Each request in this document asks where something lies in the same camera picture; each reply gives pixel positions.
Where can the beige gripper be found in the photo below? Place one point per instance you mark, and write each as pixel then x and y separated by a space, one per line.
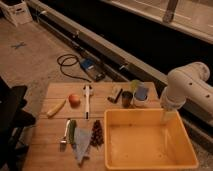
pixel 167 115

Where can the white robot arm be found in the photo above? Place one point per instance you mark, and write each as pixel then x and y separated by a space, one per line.
pixel 187 82

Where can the green cup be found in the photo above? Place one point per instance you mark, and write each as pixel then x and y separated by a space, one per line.
pixel 134 84

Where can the small metal cup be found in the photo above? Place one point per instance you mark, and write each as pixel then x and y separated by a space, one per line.
pixel 126 98

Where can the yellow plastic bin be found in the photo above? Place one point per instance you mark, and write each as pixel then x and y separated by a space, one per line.
pixel 140 140

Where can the dark grape bunch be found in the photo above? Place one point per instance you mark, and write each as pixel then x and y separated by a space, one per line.
pixel 97 134

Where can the blue power device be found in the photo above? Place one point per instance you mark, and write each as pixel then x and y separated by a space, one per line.
pixel 92 70

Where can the blue-grey cloth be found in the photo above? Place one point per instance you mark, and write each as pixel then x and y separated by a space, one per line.
pixel 82 142

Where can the red apple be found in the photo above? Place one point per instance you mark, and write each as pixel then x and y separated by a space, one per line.
pixel 74 100

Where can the green cucumber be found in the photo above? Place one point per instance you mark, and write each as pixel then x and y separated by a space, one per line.
pixel 72 126

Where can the metal spatula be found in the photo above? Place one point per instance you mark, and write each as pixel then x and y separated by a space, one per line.
pixel 63 141

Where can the yellow banana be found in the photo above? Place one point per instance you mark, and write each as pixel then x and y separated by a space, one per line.
pixel 51 112

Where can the black chair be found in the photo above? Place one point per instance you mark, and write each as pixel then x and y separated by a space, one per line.
pixel 13 119

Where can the white cardboard box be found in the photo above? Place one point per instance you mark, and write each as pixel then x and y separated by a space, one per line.
pixel 17 14

